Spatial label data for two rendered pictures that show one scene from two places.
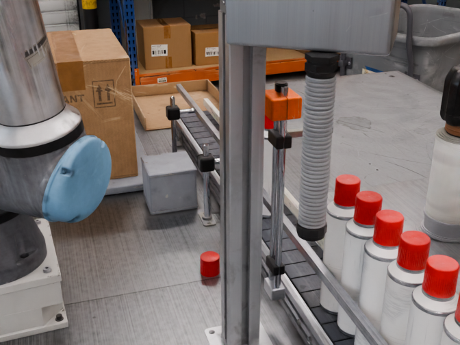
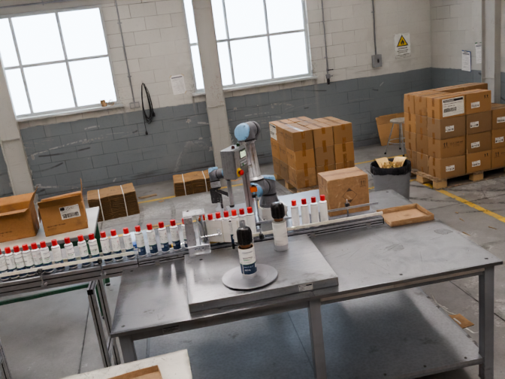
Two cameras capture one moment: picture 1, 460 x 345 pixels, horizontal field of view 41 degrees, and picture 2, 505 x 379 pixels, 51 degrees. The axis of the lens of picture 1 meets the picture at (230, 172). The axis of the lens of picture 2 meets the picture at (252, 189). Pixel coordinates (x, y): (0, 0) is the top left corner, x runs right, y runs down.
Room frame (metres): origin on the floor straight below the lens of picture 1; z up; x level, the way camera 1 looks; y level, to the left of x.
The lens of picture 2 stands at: (1.35, -3.41, 2.17)
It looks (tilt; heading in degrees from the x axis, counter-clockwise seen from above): 16 degrees down; 100
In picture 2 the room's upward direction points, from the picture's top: 7 degrees counter-clockwise
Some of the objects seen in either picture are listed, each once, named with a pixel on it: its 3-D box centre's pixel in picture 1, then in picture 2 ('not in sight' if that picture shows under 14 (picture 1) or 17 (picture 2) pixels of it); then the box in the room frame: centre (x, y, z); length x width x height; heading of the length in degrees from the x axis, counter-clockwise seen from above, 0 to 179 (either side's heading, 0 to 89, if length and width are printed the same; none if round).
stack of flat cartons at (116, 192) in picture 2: not in sight; (113, 201); (-1.82, 3.27, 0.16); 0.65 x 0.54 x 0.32; 25
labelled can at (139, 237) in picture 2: not in sight; (140, 241); (0.04, -0.37, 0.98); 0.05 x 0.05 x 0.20
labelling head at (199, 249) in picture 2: not in sight; (196, 231); (0.41, -0.35, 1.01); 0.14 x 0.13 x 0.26; 17
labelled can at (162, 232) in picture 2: not in sight; (163, 237); (0.18, -0.33, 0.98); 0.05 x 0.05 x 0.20
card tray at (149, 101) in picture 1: (179, 103); (404, 214); (1.74, 0.15, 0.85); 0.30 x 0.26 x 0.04; 17
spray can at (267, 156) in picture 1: (269, 161); (294, 214); (1.01, -0.07, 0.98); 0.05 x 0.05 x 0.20
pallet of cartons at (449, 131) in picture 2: not in sight; (458, 133); (2.89, 3.83, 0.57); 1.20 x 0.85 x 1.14; 23
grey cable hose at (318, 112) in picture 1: (315, 150); (230, 192); (0.60, -0.09, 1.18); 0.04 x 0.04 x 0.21
